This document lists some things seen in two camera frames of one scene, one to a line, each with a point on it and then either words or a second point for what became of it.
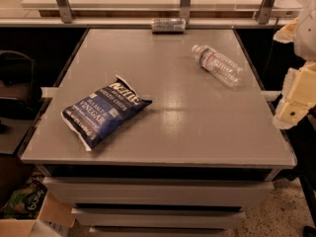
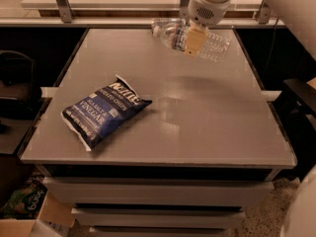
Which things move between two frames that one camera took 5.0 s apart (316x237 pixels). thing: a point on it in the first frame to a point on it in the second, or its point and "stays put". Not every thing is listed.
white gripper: (306, 39) to (206, 11)
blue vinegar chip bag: (96, 117) stays put
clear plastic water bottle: (222, 67) to (172, 33)
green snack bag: (26, 202) stays put
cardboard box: (54, 219) stays put
